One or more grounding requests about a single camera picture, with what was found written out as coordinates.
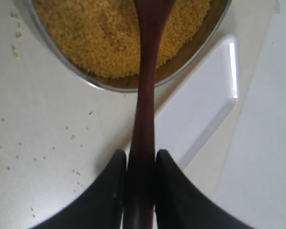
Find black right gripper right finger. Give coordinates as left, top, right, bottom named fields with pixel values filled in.
left=155, top=150, right=250, bottom=229

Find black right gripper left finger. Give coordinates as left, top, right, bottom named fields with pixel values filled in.
left=34, top=149, right=126, bottom=229

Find dark brown wooden spoon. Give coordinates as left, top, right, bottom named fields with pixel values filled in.
left=123, top=0, right=175, bottom=229

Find yellow millet grains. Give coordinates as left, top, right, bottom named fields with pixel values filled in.
left=33, top=0, right=211, bottom=78

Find white rectangular plastic tray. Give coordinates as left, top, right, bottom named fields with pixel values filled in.
left=155, top=34, right=238, bottom=170

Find steel bowl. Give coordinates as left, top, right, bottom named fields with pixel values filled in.
left=24, top=0, right=232, bottom=93

